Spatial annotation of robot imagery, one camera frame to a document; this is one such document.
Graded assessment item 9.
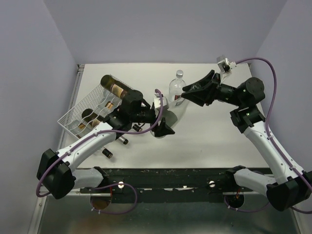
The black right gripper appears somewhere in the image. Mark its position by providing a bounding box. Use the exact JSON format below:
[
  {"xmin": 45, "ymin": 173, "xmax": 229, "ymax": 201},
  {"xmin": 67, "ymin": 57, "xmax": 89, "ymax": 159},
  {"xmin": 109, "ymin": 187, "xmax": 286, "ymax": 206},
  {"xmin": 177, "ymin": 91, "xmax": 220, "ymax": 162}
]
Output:
[{"xmin": 181, "ymin": 70, "xmax": 244, "ymax": 108}]

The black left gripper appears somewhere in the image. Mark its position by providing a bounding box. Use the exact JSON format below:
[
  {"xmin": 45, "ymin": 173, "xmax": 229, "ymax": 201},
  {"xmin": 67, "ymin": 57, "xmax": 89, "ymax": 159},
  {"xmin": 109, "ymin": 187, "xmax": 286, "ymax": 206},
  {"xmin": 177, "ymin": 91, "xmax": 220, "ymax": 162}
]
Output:
[{"xmin": 130, "ymin": 108, "xmax": 175, "ymax": 136}]

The square clear bottle black cap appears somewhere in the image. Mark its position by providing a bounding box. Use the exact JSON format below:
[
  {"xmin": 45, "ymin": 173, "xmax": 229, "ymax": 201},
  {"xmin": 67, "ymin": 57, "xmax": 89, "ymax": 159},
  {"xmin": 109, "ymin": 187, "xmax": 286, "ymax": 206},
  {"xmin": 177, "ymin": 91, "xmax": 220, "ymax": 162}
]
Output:
[{"xmin": 98, "ymin": 97, "xmax": 121, "ymax": 115}]

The square clear bottle front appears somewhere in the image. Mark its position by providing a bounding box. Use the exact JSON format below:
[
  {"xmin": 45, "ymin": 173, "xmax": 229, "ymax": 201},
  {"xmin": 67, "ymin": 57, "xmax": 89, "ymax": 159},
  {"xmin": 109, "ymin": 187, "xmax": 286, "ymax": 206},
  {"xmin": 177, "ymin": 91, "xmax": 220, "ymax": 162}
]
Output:
[{"xmin": 101, "ymin": 148, "xmax": 113, "ymax": 159}]

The olive wine bottle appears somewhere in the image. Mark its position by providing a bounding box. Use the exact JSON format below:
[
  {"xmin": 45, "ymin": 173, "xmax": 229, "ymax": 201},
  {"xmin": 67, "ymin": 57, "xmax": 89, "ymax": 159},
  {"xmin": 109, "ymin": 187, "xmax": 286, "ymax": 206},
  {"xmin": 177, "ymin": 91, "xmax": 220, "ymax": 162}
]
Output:
[{"xmin": 100, "ymin": 74, "xmax": 152, "ymax": 108}]

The dark green wine bottle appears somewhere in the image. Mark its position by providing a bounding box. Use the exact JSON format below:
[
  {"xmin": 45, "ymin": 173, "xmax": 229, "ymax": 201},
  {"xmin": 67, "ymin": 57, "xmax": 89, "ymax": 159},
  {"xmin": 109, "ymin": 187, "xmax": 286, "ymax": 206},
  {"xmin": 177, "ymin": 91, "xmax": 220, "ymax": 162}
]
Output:
[{"xmin": 81, "ymin": 108, "xmax": 129, "ymax": 146}]

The tall clear wine bottle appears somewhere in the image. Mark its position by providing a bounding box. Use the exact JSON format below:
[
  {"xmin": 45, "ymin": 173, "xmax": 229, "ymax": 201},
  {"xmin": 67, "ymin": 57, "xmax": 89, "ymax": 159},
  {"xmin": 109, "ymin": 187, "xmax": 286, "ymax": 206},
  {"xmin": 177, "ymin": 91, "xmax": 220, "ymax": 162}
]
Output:
[{"xmin": 159, "ymin": 95, "xmax": 190, "ymax": 131}]

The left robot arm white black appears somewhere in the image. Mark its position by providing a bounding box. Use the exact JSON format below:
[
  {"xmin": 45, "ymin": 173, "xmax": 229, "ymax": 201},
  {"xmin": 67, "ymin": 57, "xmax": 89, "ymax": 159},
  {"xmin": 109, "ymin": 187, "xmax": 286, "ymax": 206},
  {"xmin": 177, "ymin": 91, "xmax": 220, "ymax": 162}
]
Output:
[{"xmin": 36, "ymin": 89, "xmax": 174, "ymax": 199}]

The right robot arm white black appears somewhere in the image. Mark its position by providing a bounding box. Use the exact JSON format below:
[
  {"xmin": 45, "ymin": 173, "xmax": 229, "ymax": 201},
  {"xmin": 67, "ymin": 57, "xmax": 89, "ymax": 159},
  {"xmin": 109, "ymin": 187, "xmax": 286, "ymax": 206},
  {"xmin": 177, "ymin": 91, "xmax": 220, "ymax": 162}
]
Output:
[{"xmin": 181, "ymin": 70, "xmax": 312, "ymax": 211}]

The round clear bottle silver cap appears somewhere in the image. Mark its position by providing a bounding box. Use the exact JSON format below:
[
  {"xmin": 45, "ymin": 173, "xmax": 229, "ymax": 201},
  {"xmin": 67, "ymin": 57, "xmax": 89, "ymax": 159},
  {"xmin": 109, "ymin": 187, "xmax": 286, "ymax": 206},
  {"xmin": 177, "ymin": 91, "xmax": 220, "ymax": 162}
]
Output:
[{"xmin": 169, "ymin": 70, "xmax": 186, "ymax": 106}]

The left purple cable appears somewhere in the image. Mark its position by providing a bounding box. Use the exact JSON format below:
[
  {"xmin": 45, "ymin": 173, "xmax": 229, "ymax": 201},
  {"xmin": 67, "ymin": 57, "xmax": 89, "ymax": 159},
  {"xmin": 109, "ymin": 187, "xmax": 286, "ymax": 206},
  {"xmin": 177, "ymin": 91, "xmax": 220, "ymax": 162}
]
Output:
[{"xmin": 36, "ymin": 88, "xmax": 164, "ymax": 198}]

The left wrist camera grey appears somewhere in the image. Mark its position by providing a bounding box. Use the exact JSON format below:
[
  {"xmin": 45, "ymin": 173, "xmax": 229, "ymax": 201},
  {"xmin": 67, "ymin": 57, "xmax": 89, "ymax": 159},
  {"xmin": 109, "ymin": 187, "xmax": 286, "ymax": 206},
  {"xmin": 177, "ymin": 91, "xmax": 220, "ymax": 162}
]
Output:
[{"xmin": 152, "ymin": 95, "xmax": 170, "ymax": 111}]

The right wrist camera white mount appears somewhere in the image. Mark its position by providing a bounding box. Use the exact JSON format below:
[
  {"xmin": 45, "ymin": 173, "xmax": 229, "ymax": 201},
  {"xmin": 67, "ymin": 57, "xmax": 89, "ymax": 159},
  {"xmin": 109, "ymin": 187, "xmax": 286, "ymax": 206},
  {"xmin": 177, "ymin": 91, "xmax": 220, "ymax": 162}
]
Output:
[{"xmin": 216, "ymin": 55, "xmax": 237, "ymax": 83}]

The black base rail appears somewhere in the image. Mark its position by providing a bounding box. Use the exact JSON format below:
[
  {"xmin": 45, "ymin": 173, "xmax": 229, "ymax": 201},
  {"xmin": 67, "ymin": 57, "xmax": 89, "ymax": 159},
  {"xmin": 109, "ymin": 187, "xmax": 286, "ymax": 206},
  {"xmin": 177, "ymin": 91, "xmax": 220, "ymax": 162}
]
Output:
[{"xmin": 80, "ymin": 168, "xmax": 243, "ymax": 203}]

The white wire wine rack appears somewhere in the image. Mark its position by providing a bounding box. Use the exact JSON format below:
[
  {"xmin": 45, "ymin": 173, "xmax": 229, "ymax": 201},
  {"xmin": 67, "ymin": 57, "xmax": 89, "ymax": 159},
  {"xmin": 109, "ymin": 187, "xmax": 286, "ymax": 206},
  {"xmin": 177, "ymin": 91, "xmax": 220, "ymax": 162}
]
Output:
[{"xmin": 58, "ymin": 84, "xmax": 121, "ymax": 139}]

